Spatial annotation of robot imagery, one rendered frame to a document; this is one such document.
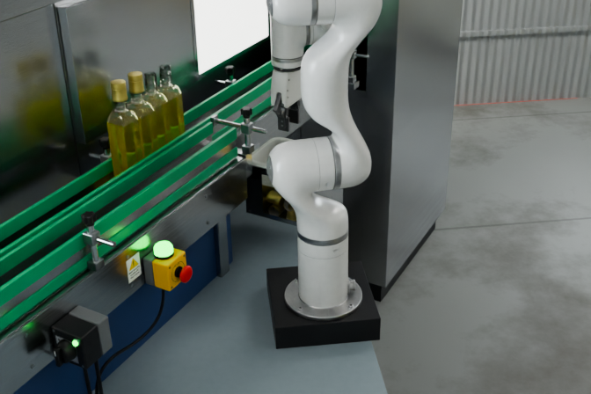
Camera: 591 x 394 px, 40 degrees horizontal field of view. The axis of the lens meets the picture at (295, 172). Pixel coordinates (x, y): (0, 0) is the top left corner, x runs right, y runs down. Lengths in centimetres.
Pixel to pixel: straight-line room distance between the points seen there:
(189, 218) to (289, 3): 65
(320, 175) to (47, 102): 66
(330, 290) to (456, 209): 216
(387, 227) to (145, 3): 141
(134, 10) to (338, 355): 98
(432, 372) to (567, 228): 124
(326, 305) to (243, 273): 34
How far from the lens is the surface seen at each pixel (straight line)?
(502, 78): 521
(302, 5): 156
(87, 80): 200
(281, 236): 234
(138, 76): 192
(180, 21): 226
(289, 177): 174
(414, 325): 323
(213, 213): 205
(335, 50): 163
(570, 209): 414
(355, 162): 175
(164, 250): 182
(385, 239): 313
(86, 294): 173
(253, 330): 200
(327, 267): 187
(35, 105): 193
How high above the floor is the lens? 200
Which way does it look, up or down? 28 degrees down
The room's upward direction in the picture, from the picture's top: 1 degrees counter-clockwise
